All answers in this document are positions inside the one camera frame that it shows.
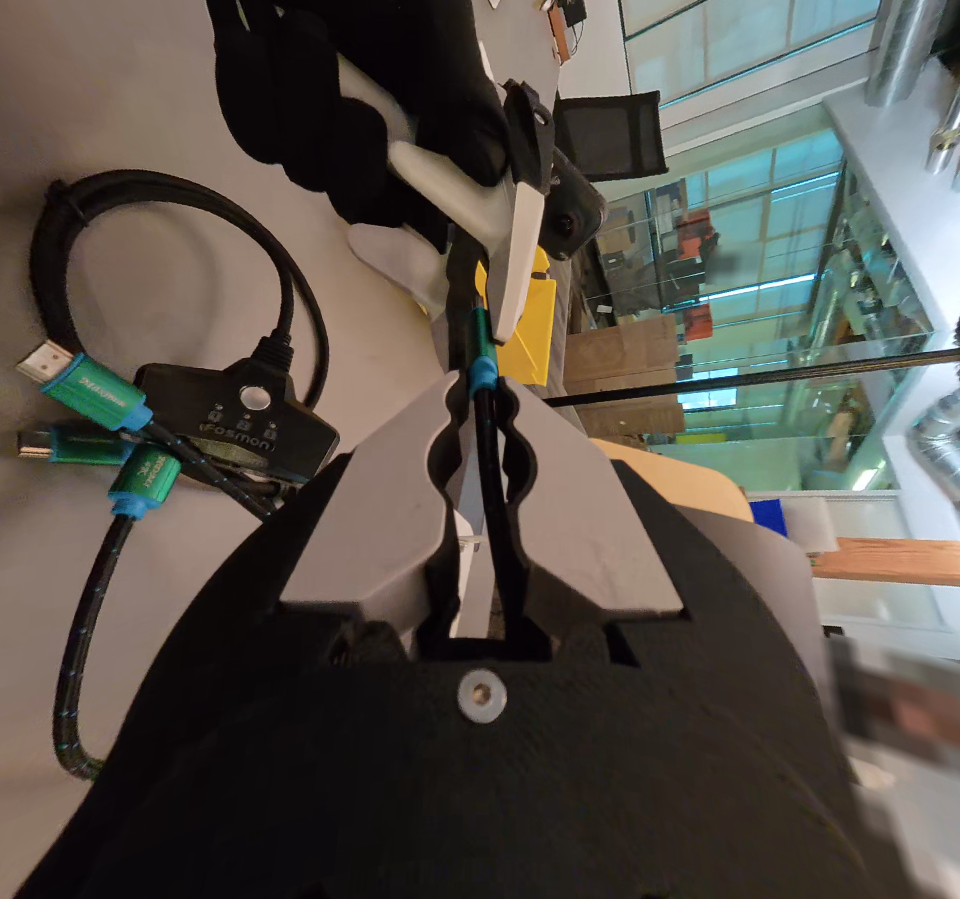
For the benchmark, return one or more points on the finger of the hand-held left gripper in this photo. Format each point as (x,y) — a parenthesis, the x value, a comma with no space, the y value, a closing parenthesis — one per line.
(461,276)
(521,254)

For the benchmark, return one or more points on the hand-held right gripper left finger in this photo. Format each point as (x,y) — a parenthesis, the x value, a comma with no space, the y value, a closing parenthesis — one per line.
(367,539)

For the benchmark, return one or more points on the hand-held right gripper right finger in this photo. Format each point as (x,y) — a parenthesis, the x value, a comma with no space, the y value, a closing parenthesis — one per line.
(592,539)

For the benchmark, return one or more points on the yellow plastic bin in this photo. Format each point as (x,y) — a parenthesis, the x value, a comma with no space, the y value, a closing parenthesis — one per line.
(532,329)

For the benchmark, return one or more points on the black HDMI switch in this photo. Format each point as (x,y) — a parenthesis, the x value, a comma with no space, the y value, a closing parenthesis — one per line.
(225,396)

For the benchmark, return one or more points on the black mesh office chair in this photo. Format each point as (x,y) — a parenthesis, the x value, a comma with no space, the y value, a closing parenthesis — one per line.
(611,138)

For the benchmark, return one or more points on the orange black machine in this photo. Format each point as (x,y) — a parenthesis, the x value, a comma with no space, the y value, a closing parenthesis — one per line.
(697,321)
(694,228)

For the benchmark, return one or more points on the wooden edged desk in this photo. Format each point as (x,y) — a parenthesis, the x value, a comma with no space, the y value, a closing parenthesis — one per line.
(561,36)

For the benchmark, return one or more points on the small black device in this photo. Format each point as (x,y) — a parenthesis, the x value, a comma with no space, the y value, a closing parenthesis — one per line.
(574,6)

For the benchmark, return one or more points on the black pole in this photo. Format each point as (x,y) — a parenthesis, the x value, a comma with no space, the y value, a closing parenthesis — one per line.
(750,379)

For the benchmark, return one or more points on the silver ventilation duct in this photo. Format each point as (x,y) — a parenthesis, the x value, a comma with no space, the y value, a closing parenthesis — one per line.
(907,14)
(941,449)

